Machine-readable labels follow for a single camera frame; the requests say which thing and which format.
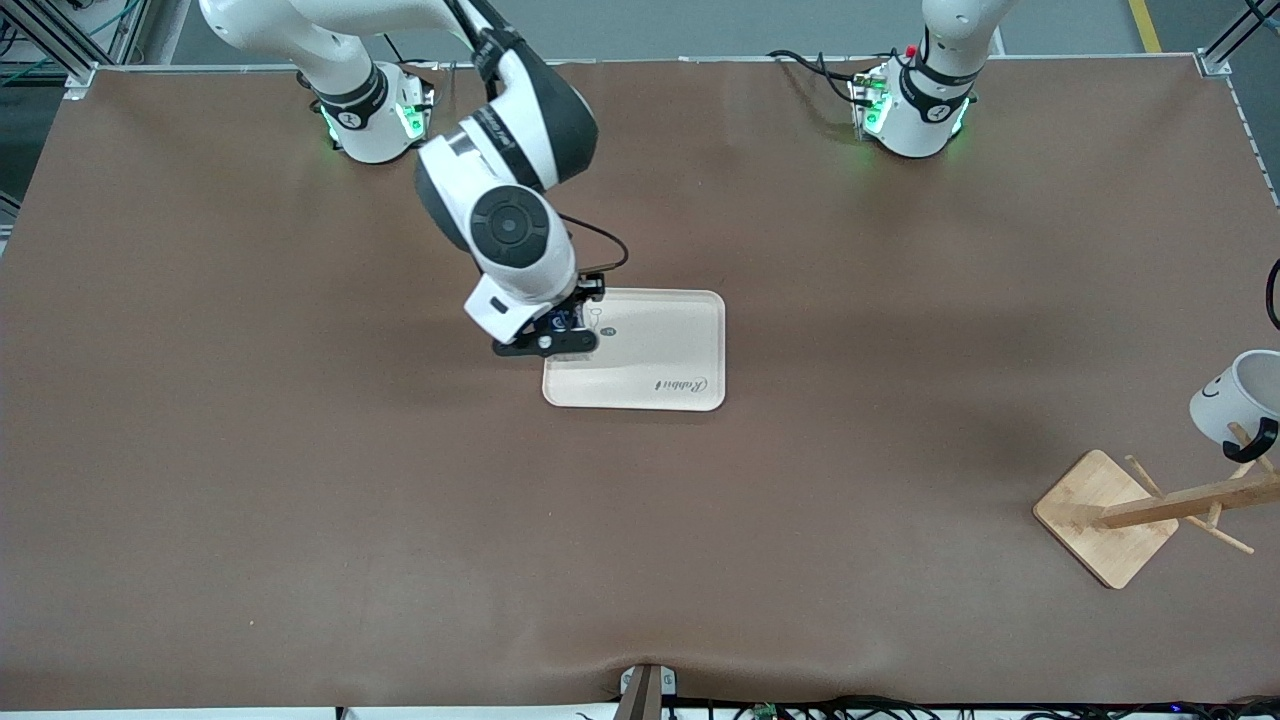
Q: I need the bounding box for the black arm base cable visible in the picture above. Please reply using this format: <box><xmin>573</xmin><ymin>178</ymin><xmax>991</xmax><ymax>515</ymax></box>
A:
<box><xmin>768</xmin><ymin>48</ymin><xmax>869</xmax><ymax>106</ymax></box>
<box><xmin>380</xmin><ymin>30</ymin><xmax>441</xmax><ymax>71</ymax></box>

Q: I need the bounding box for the wooden cup rack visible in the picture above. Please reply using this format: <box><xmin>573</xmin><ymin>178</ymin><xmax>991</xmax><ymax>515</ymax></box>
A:
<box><xmin>1032</xmin><ymin>422</ymin><xmax>1280</xmax><ymax>591</ymax></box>

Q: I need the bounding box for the black right arm base cable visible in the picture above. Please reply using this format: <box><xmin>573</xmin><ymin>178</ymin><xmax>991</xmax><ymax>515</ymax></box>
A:
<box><xmin>380</xmin><ymin>30</ymin><xmax>441</xmax><ymax>71</ymax></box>

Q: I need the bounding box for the white cup black handle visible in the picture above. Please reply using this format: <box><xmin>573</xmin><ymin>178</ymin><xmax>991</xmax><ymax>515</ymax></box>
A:
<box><xmin>1189</xmin><ymin>350</ymin><xmax>1280</xmax><ymax>464</ymax></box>

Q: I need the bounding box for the aluminium frame profile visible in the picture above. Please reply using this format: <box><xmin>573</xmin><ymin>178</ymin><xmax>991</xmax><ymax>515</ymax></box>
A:
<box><xmin>0</xmin><ymin>0</ymin><xmax>166</xmax><ymax>101</ymax></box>
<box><xmin>1195</xmin><ymin>0</ymin><xmax>1280</xmax><ymax>79</ymax></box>

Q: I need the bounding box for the metal table edge clamp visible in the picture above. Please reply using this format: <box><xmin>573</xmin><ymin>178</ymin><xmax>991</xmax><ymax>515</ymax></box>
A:
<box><xmin>618</xmin><ymin>663</ymin><xmax>679</xmax><ymax>720</ymax></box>

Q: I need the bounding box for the cream rectangular tray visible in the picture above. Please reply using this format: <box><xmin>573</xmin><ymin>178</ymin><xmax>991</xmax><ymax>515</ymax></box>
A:
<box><xmin>541</xmin><ymin>287</ymin><xmax>727</xmax><ymax>413</ymax></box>

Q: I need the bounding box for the black left arm base cable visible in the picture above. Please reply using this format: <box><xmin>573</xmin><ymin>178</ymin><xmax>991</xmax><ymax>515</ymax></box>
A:
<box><xmin>768</xmin><ymin>48</ymin><xmax>869</xmax><ymax>106</ymax></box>

